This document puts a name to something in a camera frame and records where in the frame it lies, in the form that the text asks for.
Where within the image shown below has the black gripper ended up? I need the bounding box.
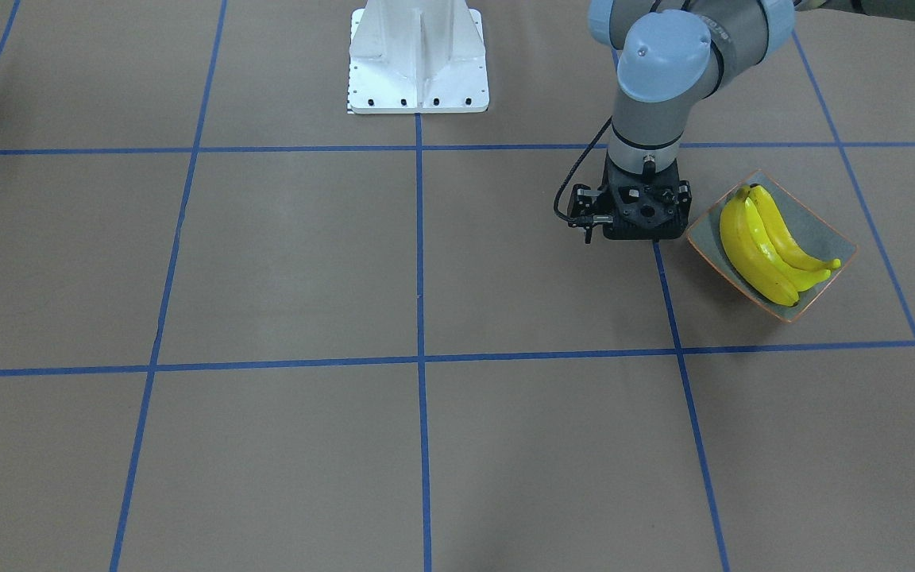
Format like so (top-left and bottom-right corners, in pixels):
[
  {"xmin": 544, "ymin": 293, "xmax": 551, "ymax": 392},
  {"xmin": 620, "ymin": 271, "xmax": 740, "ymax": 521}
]
[{"xmin": 600, "ymin": 158, "xmax": 691, "ymax": 242}]

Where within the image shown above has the grey square plate orange rim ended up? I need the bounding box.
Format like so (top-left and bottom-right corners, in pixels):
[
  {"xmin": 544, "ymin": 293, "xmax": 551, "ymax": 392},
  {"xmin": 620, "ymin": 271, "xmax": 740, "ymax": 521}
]
[{"xmin": 686, "ymin": 170, "xmax": 858, "ymax": 323}]

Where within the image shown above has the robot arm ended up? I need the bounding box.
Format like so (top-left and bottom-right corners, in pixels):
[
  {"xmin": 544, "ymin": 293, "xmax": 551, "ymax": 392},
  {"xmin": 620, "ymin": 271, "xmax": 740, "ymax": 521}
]
[{"xmin": 570, "ymin": 1, "xmax": 796, "ymax": 242}]

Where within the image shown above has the white camera post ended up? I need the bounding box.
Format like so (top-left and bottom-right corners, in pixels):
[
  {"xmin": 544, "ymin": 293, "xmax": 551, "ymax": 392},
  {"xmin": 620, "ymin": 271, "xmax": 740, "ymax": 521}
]
[{"xmin": 346, "ymin": 1, "xmax": 490, "ymax": 115}]

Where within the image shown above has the yellow banana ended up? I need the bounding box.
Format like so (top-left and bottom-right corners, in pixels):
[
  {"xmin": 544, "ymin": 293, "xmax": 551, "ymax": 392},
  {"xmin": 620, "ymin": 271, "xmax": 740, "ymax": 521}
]
[
  {"xmin": 748, "ymin": 184, "xmax": 843, "ymax": 272},
  {"xmin": 747, "ymin": 185, "xmax": 842, "ymax": 292},
  {"xmin": 719, "ymin": 186, "xmax": 799, "ymax": 307}
]

